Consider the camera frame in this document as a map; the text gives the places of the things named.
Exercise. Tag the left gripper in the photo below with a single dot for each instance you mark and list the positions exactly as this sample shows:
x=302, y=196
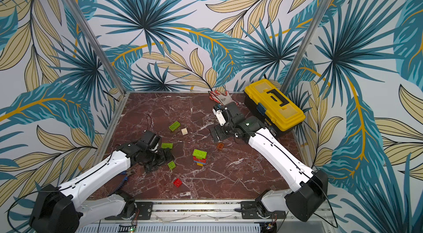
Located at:
x=163, y=159

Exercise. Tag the light green square brick front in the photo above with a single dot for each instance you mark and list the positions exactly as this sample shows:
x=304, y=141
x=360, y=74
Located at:
x=171, y=165

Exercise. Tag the small red brick front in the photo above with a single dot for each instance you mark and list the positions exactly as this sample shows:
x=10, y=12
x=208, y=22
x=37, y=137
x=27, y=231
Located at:
x=177, y=183

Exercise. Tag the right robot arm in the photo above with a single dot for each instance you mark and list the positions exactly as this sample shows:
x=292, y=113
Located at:
x=307, y=188

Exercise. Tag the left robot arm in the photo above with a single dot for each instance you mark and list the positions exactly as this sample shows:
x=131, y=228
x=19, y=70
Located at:
x=66, y=208

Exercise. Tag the light green long brick left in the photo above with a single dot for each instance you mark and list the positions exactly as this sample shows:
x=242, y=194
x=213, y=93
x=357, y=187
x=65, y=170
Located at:
x=167, y=145

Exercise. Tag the light green long brick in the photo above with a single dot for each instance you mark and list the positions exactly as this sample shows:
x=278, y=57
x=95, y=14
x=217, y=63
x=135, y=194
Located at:
x=174, y=126
x=167, y=145

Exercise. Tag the red white work glove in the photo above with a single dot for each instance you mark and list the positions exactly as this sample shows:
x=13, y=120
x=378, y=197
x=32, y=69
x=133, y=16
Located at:
x=221, y=98

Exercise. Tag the light green long brick far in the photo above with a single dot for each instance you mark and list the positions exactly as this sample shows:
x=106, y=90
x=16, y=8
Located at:
x=174, y=126

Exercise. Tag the cream square brick large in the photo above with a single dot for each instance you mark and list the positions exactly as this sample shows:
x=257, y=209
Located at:
x=184, y=131

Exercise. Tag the yellow black toolbox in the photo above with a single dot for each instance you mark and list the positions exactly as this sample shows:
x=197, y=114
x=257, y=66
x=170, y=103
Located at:
x=272, y=107

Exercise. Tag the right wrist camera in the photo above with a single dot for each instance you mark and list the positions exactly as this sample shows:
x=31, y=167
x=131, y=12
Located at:
x=222, y=114

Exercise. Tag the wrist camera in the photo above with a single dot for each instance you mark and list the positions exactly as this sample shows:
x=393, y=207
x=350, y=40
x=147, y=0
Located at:
x=222, y=114
x=149, y=141

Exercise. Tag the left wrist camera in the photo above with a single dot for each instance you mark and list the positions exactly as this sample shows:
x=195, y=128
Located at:
x=149, y=141

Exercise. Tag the blue handled pliers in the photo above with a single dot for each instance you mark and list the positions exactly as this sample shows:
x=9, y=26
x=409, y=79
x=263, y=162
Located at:
x=126, y=175

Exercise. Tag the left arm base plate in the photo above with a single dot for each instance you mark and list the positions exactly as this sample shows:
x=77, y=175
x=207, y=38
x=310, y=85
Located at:
x=135, y=211

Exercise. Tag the aluminium front rail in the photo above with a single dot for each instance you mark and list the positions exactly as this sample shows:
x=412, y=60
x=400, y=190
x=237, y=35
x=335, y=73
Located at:
x=210, y=216

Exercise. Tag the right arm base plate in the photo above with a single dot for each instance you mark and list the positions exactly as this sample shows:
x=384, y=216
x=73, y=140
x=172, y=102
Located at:
x=254, y=210

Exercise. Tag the right aluminium post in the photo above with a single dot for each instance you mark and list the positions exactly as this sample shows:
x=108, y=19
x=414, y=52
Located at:
x=315, y=21

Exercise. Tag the aluminium post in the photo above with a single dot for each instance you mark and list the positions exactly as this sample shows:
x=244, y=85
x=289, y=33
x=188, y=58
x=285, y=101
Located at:
x=315, y=21
x=90, y=36

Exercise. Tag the left aluminium post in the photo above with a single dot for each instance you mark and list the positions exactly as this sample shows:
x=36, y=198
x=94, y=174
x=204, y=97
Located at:
x=90, y=36

